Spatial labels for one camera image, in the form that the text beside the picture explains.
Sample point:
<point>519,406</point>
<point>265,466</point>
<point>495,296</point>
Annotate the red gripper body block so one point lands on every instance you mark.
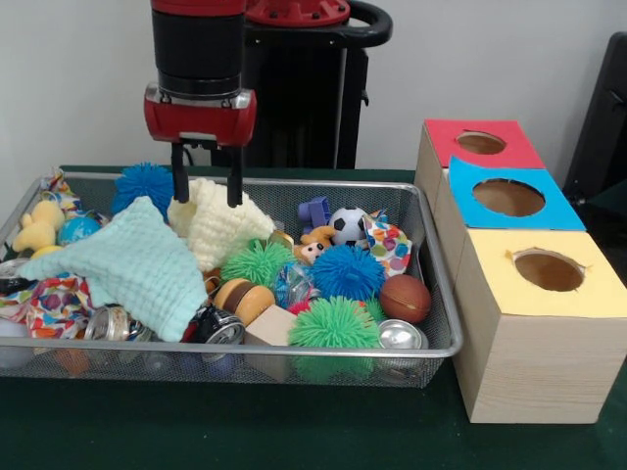
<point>201,120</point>

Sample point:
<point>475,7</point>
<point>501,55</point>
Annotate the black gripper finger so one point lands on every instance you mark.
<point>234,176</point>
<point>179,171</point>

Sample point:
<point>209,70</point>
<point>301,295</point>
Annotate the blue spiky rubber ball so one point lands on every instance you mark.
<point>348,271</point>
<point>142,183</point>

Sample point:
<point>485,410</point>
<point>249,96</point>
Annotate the cream knit cloth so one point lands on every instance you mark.
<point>215,235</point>

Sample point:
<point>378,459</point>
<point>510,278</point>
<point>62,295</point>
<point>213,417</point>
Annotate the mint green knit cloth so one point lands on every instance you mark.
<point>137,264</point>

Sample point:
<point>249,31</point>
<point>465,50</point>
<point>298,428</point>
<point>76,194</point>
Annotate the crushed clear plastic bottle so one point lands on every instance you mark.
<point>294,286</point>

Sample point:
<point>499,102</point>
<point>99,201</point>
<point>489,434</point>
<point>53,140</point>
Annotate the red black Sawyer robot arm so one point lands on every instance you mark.
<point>196,49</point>

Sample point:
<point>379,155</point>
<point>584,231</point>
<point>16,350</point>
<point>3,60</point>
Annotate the shallow clear mesh bin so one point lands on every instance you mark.
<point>147,364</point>

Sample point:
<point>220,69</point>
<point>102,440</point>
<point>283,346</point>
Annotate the wooden box with three holes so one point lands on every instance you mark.
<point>529,372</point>

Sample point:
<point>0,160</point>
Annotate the green spiky rubber ball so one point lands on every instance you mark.
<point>259,262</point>
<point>333,325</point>

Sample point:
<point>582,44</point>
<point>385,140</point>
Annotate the toy burger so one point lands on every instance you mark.
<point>242,298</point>

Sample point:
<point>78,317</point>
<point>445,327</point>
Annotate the small black white soccer ball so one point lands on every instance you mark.
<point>349,225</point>

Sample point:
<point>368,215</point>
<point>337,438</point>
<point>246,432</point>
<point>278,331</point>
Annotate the colourful dotted cloth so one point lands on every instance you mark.
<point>394,249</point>

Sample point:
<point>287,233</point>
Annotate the small brown football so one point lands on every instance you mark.
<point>405,298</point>

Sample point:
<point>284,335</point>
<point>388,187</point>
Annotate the plain silver can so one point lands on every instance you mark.
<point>401,335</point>

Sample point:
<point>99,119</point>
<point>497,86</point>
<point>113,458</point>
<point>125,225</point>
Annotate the dark green tablecloth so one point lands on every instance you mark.
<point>610,230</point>
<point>245,431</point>

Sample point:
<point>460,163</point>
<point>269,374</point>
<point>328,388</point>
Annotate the black upright panel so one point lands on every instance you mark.
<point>605,122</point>

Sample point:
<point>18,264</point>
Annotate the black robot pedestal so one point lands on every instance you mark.
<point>313,108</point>

